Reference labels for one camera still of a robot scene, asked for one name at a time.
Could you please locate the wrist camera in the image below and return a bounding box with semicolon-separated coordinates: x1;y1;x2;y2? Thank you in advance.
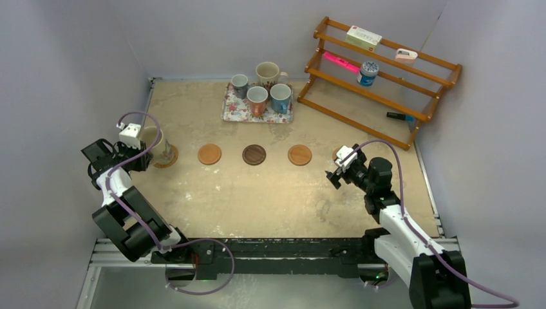
116;122;142;150
334;145;357;172

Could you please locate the light wooden coaster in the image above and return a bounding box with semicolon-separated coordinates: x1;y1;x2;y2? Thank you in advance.
197;144;221;165

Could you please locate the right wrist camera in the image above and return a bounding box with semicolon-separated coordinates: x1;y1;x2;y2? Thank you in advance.
334;145;357;172

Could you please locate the black blue marker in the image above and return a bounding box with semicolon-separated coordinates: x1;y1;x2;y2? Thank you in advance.
386;112;414;122

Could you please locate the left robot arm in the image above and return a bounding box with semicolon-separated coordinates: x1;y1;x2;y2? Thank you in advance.
81;138;192;263

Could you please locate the dark wooden coaster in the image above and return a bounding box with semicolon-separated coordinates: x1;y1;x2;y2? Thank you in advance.
242;144;267;165

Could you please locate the wooden rack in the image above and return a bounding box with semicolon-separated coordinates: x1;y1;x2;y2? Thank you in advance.
296;16;463;151

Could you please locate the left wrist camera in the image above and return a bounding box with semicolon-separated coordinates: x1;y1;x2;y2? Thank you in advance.
116;122;142;150

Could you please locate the floral tray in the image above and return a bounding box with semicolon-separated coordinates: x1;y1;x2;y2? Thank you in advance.
221;82;294;124

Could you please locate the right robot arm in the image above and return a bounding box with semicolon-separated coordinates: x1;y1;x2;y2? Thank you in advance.
326;145;471;308

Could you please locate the pink mug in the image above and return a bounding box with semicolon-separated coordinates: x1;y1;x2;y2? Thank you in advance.
247;86;268;117

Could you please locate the small grey mug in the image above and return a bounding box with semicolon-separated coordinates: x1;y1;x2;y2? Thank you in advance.
231;74;249;99

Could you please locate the tall beige mug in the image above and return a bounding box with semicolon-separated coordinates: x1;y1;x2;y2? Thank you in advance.
256;62;290;90

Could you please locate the pink white tape dispenser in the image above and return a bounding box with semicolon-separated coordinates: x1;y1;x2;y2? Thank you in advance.
395;48;419;65

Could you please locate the orange coaster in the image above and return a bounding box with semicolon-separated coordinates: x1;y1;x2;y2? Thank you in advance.
288;144;312;166

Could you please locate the pink highlighter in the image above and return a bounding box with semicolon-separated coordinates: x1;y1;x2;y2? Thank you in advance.
323;51;360;73

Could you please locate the black aluminium base frame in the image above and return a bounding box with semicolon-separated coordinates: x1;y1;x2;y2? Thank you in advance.
77;236;475;309

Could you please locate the beige mug with pattern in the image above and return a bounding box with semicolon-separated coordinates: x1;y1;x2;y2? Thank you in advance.
140;126;172;154

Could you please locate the blue mug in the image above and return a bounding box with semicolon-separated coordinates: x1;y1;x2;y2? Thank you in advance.
270;84;292;115

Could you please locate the woven rattan coaster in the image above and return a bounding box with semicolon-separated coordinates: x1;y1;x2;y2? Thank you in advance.
332;146;341;161
153;144;178;169

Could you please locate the blue white jar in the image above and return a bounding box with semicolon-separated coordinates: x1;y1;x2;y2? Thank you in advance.
357;61;379;86

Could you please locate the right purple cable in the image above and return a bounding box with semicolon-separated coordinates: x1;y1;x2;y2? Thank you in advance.
341;139;520;309

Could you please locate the white green box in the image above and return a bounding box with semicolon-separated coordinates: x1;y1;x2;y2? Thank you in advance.
344;25;382;52

